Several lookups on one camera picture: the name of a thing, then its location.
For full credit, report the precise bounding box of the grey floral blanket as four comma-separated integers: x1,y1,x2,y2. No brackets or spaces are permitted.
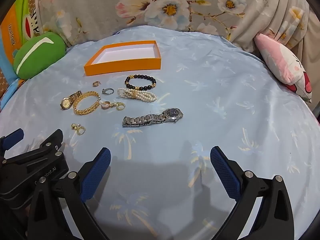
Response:
35,0,320,86

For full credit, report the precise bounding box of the green plush pillow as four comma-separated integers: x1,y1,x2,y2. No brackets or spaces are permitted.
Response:
13,32,66,80

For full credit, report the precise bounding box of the small gold hoop earring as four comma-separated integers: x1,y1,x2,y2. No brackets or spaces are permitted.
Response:
92,81,101,87

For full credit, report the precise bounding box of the small gold wristwatch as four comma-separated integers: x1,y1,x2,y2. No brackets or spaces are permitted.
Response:
60,90,82,110

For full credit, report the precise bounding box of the pink cartoon pillow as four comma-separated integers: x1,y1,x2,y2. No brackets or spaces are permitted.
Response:
254,34,312,103

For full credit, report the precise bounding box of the silver wristwatch blue dial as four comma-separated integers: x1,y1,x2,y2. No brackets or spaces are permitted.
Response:
122,108,183,127

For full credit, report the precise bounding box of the orange cardboard box tray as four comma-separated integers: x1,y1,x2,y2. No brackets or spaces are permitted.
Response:
84,40,162,76

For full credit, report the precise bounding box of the gold pearl earring pair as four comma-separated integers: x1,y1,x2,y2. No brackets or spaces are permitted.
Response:
71,123,86,135

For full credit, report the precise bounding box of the gold chain bracelet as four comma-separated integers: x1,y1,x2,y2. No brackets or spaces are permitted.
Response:
72,91,102,116

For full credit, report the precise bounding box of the orange green cartoon sheet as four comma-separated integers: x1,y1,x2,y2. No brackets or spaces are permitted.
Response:
1,0,40,108

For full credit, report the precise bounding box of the gold hoop earring pair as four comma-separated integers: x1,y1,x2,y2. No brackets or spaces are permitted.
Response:
100,101,125,111

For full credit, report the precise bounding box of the black bead bracelet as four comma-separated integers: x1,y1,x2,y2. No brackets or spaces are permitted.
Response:
124,74,157,92

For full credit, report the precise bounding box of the light blue palm bedsheet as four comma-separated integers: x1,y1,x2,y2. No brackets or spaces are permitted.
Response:
1,26,319,239

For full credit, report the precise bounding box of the white pearl bracelet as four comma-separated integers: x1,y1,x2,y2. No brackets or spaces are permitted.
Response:
117,87,158,103

